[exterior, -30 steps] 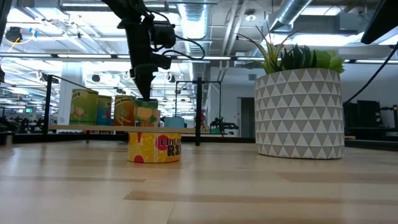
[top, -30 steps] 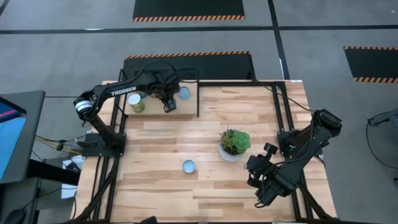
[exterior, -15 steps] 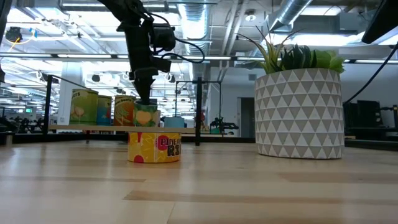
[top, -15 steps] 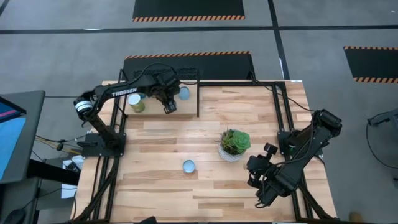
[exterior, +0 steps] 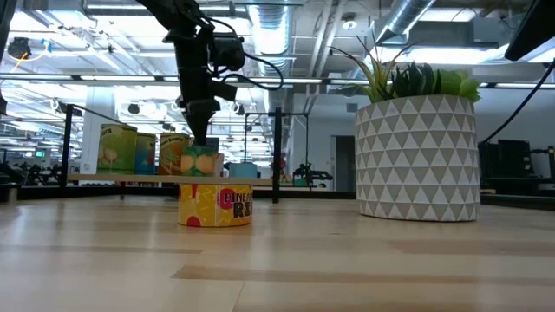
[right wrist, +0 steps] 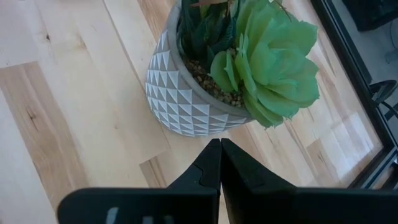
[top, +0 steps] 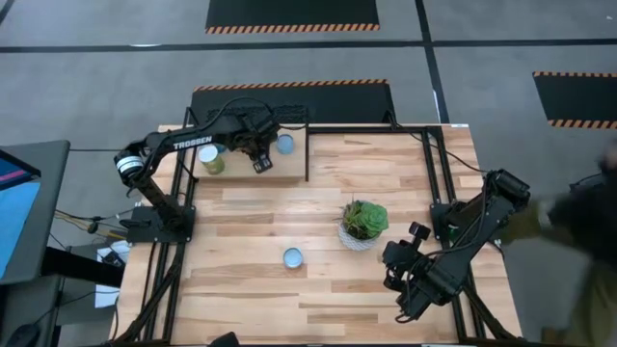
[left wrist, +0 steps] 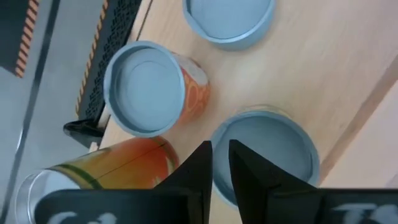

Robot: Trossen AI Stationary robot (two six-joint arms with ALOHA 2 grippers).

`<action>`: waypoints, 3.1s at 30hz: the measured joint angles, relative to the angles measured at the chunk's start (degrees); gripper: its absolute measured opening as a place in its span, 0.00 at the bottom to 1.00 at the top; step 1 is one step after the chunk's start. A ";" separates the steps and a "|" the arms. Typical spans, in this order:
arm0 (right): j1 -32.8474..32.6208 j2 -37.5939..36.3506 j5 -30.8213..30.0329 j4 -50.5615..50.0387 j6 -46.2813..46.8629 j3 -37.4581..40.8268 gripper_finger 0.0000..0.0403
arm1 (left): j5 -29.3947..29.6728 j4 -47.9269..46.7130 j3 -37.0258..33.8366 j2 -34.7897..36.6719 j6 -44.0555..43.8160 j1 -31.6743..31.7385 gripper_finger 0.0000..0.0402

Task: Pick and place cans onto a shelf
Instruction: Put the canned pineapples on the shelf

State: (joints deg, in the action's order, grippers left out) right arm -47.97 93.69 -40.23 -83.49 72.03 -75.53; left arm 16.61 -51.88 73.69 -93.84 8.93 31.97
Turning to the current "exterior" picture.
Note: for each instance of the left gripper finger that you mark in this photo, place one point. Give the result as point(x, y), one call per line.
point(200, 128)

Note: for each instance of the artificial succulent in patterned pot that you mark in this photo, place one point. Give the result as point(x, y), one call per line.
point(416, 164)

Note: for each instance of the dark doorway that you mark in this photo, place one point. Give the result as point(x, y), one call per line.
point(344, 164)

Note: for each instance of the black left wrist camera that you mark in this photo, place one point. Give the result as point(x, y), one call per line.
point(227, 52)

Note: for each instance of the low yellow pineapple can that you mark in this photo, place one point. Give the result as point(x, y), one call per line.
point(215, 206)

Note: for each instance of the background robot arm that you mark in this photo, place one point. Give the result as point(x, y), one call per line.
point(312, 175)

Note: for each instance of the wooden shelf black metal frame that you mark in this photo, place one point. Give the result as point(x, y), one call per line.
point(130, 179)

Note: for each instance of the low blue can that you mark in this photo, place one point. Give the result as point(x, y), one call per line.
point(243, 170)

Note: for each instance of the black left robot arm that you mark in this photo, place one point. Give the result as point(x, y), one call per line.
point(173, 11)

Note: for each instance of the tall orange label can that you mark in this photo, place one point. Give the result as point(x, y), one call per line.
point(173, 156)

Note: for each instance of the green peach label can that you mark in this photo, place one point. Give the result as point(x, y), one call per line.
point(201, 162)

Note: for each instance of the tall green label can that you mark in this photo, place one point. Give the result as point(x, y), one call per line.
point(116, 149)

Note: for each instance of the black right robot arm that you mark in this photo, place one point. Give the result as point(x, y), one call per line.
point(533, 26)

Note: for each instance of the silver spiral air duct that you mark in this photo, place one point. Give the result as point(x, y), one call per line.
point(407, 17)
point(271, 34)

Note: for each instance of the dark background workstation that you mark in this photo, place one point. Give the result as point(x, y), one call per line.
point(511, 160)

